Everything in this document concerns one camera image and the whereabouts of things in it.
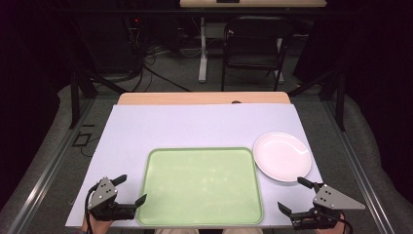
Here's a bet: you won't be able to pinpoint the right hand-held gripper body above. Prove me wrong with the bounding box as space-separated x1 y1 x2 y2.
289 182 367 231

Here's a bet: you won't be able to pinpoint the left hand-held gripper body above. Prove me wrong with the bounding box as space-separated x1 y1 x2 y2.
85 175 136 222

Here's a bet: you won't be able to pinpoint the white plate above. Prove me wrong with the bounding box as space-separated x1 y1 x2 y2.
252 131 314 183

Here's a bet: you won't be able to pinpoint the green tray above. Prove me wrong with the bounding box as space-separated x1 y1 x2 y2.
135 146 265 227

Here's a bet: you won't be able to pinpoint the person's right hand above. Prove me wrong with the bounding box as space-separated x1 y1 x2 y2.
313 213 347 234

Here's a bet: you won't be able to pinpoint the person's left hand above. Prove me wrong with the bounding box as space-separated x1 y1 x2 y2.
81 214 115 234

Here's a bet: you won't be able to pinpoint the black metal stand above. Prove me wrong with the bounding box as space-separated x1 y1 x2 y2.
68 68 131 130
286 68 347 133

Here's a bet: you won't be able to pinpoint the white table mat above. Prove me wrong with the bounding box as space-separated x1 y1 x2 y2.
64 102 324 230

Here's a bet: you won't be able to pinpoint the wooden table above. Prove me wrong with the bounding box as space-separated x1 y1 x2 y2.
116 91 292 106

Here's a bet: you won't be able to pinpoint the white desk leg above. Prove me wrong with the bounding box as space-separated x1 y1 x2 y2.
274 37 285 84
197 17 209 84

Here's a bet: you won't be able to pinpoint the black folding chair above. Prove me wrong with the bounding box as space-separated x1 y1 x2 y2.
221 16 295 93

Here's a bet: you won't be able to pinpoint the light wooden desk top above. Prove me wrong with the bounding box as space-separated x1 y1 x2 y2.
178 0 328 9

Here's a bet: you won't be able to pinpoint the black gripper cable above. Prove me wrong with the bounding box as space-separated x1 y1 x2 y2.
84 183 100 232
337 216 355 234

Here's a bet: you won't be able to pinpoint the aluminium floor rail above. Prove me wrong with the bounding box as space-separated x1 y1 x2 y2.
320 97 396 234
6 97 95 234

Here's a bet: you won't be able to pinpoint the black floor cables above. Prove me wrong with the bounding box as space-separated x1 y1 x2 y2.
122 16 193 94

